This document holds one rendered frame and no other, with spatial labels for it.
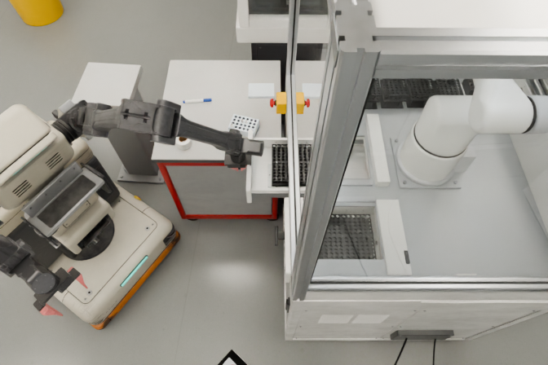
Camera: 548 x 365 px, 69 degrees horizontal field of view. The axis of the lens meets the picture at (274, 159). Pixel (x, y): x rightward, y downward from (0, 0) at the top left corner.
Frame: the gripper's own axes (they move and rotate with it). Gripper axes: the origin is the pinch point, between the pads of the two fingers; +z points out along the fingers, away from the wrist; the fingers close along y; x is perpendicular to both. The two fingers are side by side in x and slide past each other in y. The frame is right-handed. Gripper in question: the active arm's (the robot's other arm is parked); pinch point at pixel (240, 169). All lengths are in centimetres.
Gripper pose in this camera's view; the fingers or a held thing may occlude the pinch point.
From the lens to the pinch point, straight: 160.7
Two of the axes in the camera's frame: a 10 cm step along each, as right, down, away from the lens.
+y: 10.0, 0.0, 0.0
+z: 0.0, 5.2, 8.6
